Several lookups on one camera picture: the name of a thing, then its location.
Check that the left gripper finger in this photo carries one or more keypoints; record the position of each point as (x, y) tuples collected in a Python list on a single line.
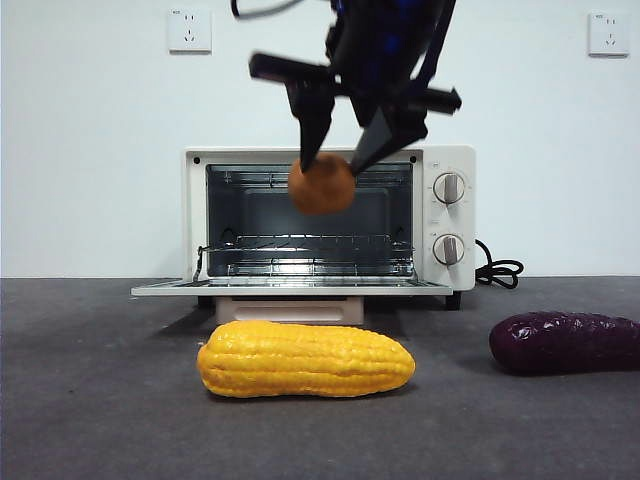
[(315, 120), (385, 135)]

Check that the brown potato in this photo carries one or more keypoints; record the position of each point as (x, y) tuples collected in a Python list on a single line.
[(325, 190)]

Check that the glass oven door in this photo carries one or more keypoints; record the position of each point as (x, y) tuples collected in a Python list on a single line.
[(300, 289)]

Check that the white toaster oven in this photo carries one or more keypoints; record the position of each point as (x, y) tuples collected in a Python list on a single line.
[(320, 152)]

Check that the beige oven knob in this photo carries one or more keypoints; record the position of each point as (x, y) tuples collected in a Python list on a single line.
[(451, 189), (448, 250)]

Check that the purple sweet potato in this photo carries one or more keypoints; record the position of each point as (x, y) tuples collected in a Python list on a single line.
[(565, 345)]

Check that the yellow corn cob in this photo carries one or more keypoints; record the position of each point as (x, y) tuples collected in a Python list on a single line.
[(305, 360)]

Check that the white wall socket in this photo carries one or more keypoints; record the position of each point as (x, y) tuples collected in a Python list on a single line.
[(608, 35), (190, 31)]

